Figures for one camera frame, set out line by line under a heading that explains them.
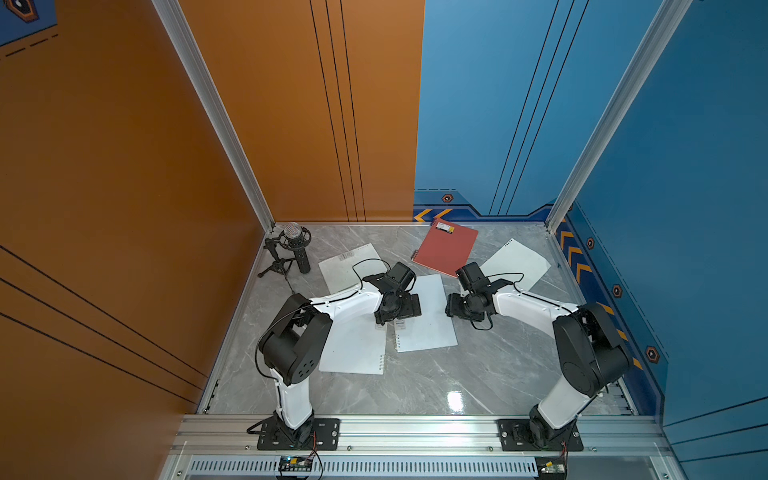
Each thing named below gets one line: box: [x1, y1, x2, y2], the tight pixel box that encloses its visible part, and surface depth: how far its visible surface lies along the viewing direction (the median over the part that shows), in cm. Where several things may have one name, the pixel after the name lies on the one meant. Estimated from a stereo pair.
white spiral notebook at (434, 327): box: [394, 274, 459, 353], surface depth 93 cm
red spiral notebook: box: [411, 218, 479, 277], surface depth 118 cm
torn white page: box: [480, 238, 551, 291], surface depth 112 cm
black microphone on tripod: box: [258, 222, 311, 294], surface depth 93 cm
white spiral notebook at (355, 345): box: [319, 313, 387, 375], surface depth 89 cm
